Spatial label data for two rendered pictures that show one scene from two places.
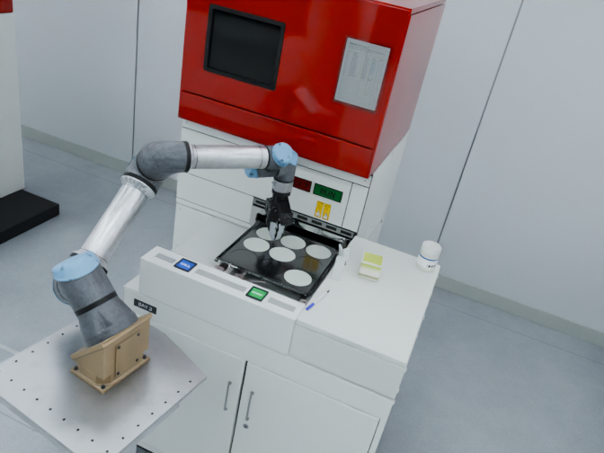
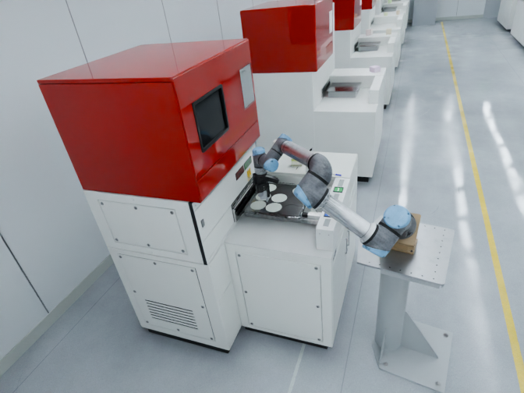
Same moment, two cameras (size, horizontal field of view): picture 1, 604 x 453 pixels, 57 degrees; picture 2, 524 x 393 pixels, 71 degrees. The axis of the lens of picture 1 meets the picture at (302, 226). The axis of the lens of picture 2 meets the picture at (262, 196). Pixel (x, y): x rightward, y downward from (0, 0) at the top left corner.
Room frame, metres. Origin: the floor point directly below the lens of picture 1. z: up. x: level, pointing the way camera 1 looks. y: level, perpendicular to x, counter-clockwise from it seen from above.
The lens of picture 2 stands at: (1.61, 2.00, 2.13)
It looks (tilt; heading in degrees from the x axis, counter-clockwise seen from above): 32 degrees down; 278
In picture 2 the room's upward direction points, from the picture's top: 7 degrees counter-clockwise
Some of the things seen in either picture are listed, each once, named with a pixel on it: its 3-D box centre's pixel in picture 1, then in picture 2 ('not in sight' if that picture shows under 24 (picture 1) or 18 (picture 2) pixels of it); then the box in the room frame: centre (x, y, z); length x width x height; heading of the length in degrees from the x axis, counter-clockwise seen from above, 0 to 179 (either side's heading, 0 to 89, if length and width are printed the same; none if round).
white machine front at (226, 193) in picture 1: (266, 189); (231, 194); (2.06, 0.17, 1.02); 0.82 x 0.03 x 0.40; 74
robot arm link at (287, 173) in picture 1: (285, 165); (259, 157); (1.87, 0.11, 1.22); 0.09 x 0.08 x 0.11; 125
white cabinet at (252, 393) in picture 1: (270, 376); (302, 251); (1.66, 0.00, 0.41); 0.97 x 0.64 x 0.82; 74
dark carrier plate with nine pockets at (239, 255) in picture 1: (282, 254); (279, 198); (1.79, 0.05, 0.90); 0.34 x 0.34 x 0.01; 74
